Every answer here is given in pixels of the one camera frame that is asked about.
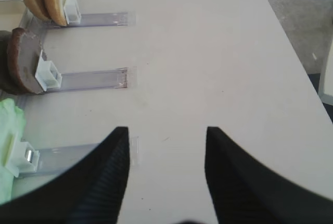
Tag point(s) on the cream rectangular tray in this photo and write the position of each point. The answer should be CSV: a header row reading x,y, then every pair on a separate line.
x,y
12,7

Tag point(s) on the green lettuce leaf upright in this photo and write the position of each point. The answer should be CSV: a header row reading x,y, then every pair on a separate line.
x,y
12,124

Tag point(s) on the right dark meat patty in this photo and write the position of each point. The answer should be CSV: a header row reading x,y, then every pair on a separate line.
x,y
23,53

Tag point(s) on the left brown meat patty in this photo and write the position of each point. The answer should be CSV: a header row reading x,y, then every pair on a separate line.
x,y
7,83

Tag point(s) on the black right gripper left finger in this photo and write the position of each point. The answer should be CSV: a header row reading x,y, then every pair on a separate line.
x,y
91,191

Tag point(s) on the clear right rack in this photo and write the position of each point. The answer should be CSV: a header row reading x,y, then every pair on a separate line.
x,y
22,159

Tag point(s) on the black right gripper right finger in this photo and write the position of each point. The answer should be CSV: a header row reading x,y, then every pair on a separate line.
x,y
243,190

